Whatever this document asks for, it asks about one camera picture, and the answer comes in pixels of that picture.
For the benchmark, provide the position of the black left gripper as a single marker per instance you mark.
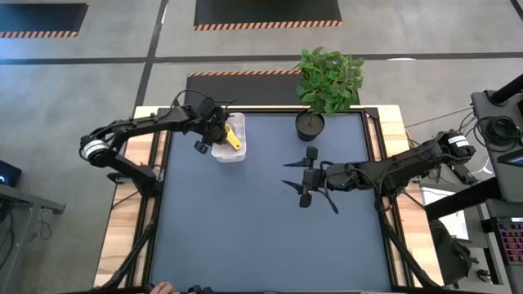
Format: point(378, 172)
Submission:
point(212, 122)

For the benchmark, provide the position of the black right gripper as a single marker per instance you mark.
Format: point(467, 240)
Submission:
point(314, 179)

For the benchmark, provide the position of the yellow measuring cup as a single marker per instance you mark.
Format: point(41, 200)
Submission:
point(234, 141)

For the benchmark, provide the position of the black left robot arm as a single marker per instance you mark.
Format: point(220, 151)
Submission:
point(143, 122)

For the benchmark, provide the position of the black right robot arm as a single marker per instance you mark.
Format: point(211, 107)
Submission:
point(400, 167)

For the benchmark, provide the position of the white plastic basket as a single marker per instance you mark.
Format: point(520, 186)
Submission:
point(233, 157)

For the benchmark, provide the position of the black striped-edge floor mat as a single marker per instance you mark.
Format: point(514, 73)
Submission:
point(253, 90)
point(41, 18)
point(265, 12)

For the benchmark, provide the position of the green potted plant black pot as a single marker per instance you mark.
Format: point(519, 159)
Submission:
point(327, 81)

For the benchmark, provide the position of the white paper sheet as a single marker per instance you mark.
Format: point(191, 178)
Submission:
point(457, 226)

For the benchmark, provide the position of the black backpack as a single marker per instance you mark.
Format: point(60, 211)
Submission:
point(449, 253)

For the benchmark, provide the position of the person's hand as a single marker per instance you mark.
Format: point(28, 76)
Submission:
point(163, 289)

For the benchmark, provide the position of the grey side desk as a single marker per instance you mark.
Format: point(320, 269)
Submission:
point(20, 200)

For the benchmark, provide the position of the grey equipment desk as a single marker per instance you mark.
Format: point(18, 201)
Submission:
point(506, 179)

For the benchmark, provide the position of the dark screen device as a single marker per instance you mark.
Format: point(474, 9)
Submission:
point(9, 173)

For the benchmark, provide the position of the black computer mouse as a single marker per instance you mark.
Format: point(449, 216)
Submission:
point(483, 275)

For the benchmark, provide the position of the backlit keyboard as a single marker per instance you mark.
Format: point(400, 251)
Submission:
point(510, 243)

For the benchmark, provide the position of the black metal table frame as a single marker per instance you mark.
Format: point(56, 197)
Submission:
point(265, 110)

